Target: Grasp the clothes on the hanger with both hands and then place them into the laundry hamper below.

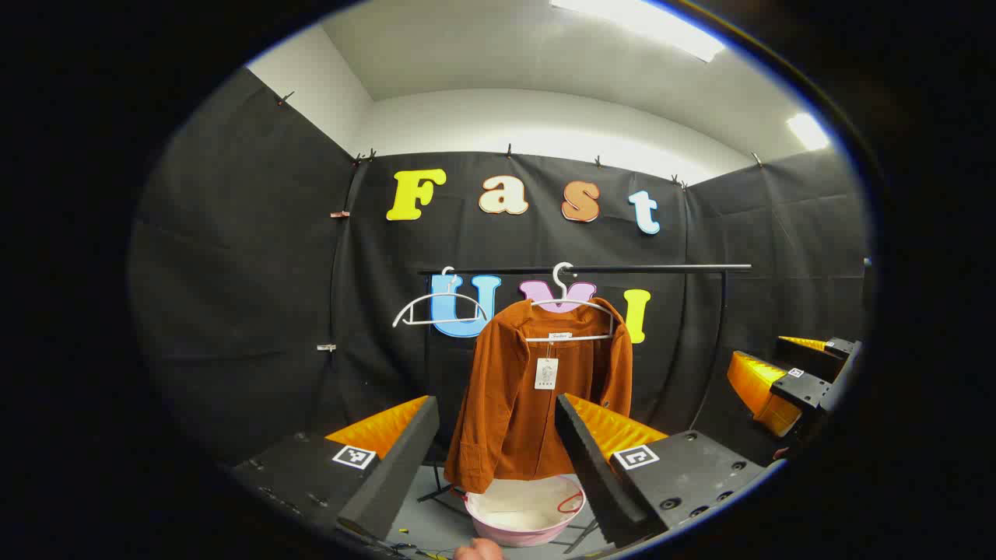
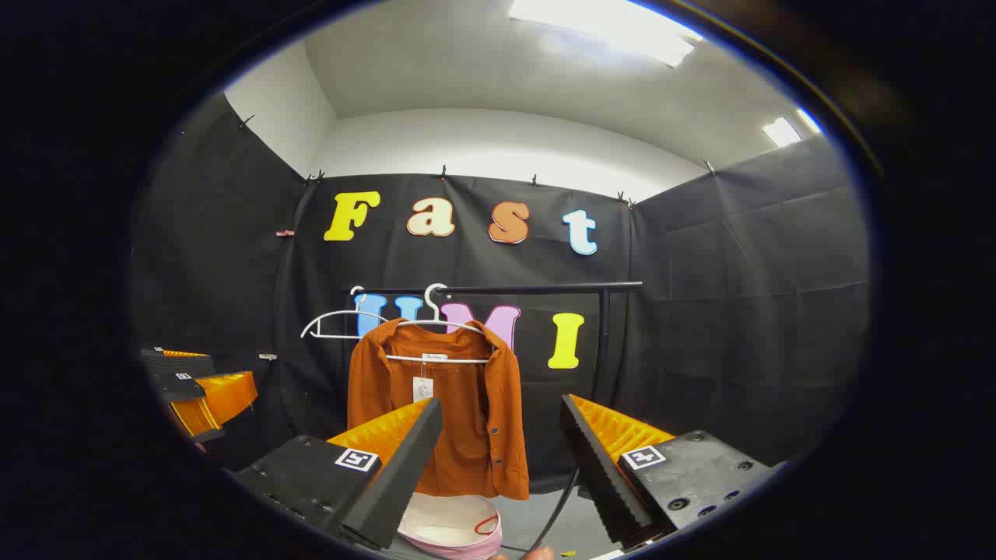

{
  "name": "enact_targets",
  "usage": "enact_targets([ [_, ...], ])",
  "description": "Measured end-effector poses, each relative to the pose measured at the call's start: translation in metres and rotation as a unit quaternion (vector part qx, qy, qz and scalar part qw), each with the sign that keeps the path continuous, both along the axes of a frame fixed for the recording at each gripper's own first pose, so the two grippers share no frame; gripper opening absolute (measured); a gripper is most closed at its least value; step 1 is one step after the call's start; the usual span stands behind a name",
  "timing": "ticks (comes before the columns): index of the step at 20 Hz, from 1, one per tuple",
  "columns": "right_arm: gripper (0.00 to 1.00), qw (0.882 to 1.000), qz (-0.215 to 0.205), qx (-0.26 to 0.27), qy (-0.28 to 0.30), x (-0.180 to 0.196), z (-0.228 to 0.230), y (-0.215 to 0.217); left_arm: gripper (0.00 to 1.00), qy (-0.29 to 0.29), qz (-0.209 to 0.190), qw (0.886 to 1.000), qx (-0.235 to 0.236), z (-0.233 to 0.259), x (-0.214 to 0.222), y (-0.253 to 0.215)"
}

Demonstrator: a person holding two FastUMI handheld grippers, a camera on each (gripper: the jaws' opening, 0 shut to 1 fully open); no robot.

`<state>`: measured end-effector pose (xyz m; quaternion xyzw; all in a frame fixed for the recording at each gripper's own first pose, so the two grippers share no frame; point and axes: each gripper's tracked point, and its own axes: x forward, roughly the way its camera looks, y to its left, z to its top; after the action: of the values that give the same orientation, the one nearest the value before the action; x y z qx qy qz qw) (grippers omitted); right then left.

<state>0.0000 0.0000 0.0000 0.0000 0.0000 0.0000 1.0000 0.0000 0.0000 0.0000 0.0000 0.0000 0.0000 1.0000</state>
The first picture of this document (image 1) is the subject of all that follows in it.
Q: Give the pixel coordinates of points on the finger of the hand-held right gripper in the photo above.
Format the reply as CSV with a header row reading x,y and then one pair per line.
x,y
801,389
817,354

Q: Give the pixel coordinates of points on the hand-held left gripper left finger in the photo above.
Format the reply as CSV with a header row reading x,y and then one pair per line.
x,y
397,474

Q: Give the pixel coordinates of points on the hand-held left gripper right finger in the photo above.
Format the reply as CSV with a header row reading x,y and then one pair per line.
x,y
591,474

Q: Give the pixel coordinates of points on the white pink laundry hamper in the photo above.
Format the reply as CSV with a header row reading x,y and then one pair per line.
x,y
521,521

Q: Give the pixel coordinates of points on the large white clothes hanger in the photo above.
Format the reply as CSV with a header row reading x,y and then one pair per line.
x,y
560,272

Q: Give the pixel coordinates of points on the black clothes rack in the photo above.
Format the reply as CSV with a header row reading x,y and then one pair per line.
x,y
661,268

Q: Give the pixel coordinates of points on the small white clothes hanger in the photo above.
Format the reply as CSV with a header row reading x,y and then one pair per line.
x,y
450,293

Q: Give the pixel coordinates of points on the small ceiling light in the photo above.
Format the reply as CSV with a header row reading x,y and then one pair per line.
x,y
809,132

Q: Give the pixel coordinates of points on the black backdrop cloth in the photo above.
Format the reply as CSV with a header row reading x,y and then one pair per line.
x,y
233,311

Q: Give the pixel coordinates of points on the long ceiling light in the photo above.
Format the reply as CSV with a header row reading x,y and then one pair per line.
x,y
646,23

